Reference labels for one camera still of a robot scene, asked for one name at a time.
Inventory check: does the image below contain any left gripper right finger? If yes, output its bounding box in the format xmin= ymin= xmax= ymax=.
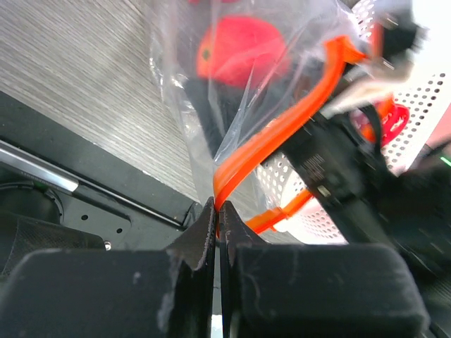
xmin=218 ymin=201 xmax=267 ymax=337

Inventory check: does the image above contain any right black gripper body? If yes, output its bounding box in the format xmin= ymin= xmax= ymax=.
xmin=283 ymin=106 xmax=450 ymax=274

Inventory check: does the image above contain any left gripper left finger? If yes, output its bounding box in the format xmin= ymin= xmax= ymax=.
xmin=161 ymin=198 xmax=216 ymax=337

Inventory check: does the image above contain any clear zip top bag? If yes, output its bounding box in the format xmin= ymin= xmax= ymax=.
xmin=147 ymin=1 xmax=388 ymax=230

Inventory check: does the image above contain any red fake apple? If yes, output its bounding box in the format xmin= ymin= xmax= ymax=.
xmin=196 ymin=15 xmax=290 ymax=89

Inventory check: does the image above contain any white perforated plastic basket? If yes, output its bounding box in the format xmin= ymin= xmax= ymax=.
xmin=255 ymin=0 xmax=448 ymax=246

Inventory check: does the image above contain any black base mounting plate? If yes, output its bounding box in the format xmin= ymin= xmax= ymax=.
xmin=1 ymin=93 xmax=202 ymax=250

